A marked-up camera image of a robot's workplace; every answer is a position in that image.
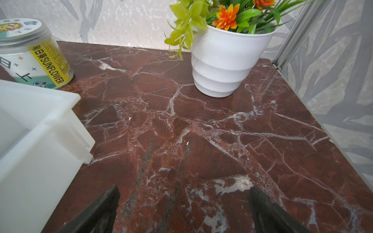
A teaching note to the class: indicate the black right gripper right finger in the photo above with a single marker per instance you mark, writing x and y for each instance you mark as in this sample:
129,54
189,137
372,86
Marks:
269,217

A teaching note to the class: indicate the artificial flower plant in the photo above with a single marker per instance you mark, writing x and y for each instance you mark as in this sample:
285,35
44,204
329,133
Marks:
239,17

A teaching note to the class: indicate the white flower pot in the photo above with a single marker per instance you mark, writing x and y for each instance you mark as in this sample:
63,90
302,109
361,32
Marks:
221,60

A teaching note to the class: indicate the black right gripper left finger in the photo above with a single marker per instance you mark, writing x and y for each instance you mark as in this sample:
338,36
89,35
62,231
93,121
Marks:
98,217

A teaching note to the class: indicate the sunflower seed jar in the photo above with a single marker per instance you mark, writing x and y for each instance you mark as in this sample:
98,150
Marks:
31,55

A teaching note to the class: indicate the white right storage bin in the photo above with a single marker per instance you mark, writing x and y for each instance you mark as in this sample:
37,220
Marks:
43,145

